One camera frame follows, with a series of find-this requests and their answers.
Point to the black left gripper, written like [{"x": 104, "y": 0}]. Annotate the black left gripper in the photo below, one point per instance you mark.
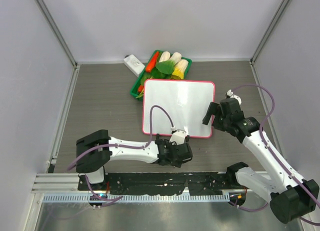
[{"x": 177, "y": 164}]

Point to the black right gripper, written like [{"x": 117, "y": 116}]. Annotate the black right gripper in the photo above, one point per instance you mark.
[{"x": 213, "y": 109}]

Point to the pink framed whiteboard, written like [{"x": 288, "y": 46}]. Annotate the pink framed whiteboard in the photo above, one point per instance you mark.
[{"x": 186, "y": 102}]

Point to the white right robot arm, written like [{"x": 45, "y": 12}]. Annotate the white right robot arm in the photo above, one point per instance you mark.
[{"x": 289, "y": 195}]

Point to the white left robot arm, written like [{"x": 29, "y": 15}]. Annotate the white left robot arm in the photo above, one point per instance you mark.
[{"x": 96, "y": 149}]

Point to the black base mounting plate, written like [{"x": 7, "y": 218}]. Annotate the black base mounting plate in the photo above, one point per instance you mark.
[{"x": 166, "y": 184}]

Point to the white yellow toy cabbage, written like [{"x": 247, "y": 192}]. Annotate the white yellow toy cabbage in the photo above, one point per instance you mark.
[{"x": 179, "y": 70}]

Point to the light green toy celery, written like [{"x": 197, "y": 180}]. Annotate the light green toy celery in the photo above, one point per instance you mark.
[{"x": 141, "y": 94}]

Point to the white toy cabbage middle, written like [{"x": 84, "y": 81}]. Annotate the white toy cabbage middle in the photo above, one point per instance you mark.
[{"x": 175, "y": 58}]

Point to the green plastic vegetable tray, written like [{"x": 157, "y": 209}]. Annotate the green plastic vegetable tray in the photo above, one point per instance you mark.
[{"x": 161, "y": 71}]

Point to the white toy cabbage left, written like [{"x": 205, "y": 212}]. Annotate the white toy cabbage left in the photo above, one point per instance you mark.
[{"x": 165, "y": 56}]

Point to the orange toy carrot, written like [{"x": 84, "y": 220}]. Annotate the orange toy carrot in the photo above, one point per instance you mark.
[{"x": 152, "y": 62}]

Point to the white rectangular bottle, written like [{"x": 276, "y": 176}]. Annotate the white rectangular bottle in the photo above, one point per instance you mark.
[{"x": 134, "y": 64}]

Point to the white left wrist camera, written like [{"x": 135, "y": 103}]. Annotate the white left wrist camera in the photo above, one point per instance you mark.
[{"x": 179, "y": 137}]

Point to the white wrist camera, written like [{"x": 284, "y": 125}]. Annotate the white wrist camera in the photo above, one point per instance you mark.
[
  {"x": 230, "y": 94},
  {"x": 179, "y": 137}
]

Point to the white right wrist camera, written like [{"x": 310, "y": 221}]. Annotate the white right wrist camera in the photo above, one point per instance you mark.
[{"x": 230, "y": 94}]

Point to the white slotted cable duct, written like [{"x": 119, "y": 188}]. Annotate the white slotted cable duct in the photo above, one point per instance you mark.
[{"x": 185, "y": 197}]

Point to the aluminium frame rail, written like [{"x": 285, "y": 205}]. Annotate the aluminium frame rail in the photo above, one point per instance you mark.
[{"x": 55, "y": 183}]

